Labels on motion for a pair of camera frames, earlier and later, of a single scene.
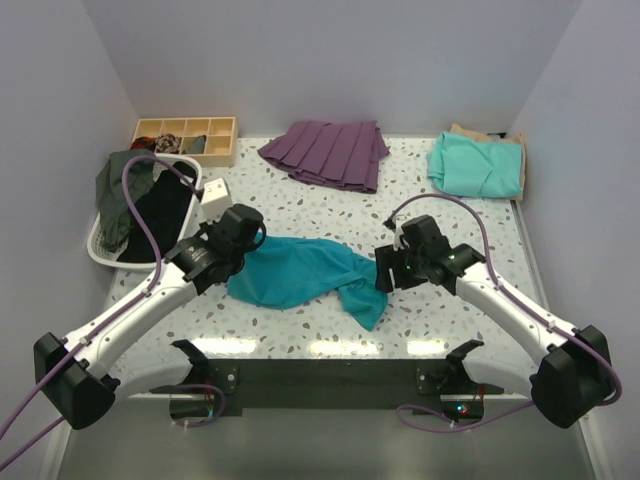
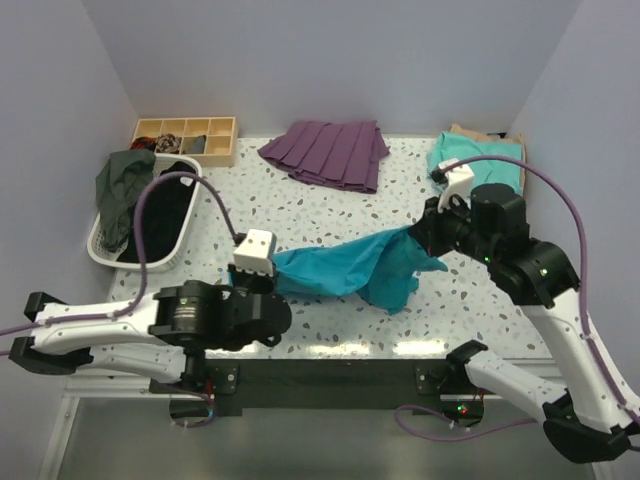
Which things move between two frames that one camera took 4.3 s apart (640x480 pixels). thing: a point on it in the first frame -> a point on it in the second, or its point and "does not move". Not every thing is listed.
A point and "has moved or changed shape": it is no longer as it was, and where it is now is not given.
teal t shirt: [291, 271] has moved or changed shape
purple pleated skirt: [341, 155] does not move
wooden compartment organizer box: [221, 135] does not move
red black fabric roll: [143, 143] does not move
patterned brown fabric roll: [167, 143] does not move
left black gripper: [207, 227] -> [239, 276]
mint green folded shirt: [468, 168] does not move
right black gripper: [388, 258] -> [428, 226]
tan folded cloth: [485, 137] does not move
